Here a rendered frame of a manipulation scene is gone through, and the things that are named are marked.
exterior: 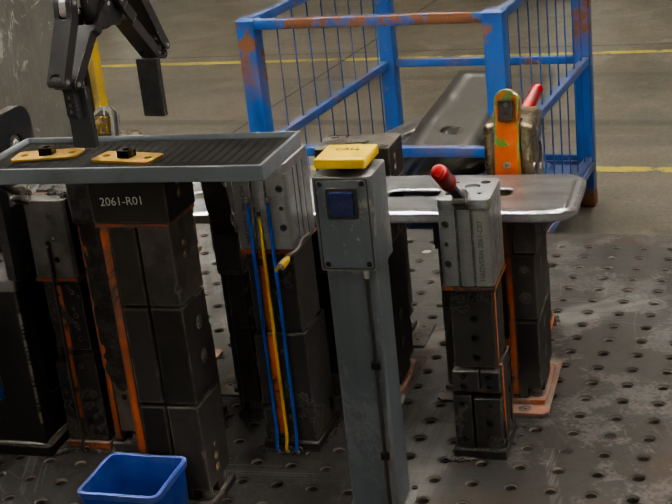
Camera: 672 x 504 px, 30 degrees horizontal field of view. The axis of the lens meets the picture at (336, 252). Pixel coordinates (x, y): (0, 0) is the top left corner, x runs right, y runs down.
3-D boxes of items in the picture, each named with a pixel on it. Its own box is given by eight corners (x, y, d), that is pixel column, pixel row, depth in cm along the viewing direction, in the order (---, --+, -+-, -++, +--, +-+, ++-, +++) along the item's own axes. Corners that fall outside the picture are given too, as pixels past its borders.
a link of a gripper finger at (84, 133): (88, 85, 138) (84, 87, 137) (99, 146, 140) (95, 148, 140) (67, 85, 139) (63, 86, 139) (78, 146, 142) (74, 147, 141)
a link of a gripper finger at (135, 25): (88, 2, 142) (93, -8, 143) (138, 60, 151) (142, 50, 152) (117, 1, 140) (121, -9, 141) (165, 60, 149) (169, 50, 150)
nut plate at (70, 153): (86, 149, 154) (84, 140, 153) (76, 158, 150) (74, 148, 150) (21, 154, 155) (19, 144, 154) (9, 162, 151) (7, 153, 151)
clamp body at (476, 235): (528, 425, 172) (513, 173, 160) (515, 466, 162) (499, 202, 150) (459, 421, 175) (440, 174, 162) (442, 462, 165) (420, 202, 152)
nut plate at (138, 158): (165, 155, 147) (164, 145, 146) (147, 165, 144) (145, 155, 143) (108, 153, 151) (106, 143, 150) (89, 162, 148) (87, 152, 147)
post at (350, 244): (419, 491, 159) (388, 157, 143) (405, 524, 152) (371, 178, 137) (362, 488, 161) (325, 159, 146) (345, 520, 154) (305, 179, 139)
